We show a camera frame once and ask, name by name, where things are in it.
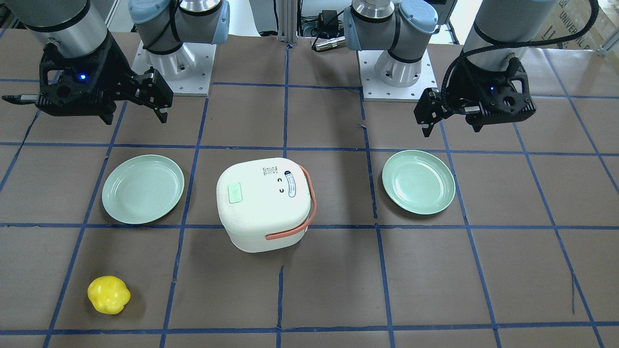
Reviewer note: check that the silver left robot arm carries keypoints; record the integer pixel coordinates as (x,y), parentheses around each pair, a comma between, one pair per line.
(501,29)

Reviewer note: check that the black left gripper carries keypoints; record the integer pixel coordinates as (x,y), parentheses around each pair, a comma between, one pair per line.
(458,93)

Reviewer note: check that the yellow bell pepper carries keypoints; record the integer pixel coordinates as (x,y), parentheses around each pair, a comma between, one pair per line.
(108,295)

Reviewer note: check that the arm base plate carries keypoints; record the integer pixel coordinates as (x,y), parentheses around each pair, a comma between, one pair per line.
(387,80)
(193,72)

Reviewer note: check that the white rice cooker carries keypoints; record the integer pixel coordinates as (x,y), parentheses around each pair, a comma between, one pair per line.
(265,204)

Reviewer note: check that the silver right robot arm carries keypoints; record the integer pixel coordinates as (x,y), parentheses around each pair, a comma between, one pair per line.
(164,25)

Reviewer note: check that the cardboard box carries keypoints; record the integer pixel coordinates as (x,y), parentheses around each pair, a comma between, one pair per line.
(570,16)

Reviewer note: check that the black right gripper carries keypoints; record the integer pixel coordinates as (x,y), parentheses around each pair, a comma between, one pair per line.
(114,76)

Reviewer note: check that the aluminium frame post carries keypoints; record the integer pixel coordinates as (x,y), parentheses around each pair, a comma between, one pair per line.
(287,18)

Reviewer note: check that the light green plate far side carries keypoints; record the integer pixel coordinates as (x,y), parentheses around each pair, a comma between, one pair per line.
(418,182)

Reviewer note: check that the light green plate near pepper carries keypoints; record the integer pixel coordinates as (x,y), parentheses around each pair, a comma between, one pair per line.
(143,189)

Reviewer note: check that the black power adapter with cables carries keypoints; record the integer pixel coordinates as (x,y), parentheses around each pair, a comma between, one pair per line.
(325,29)

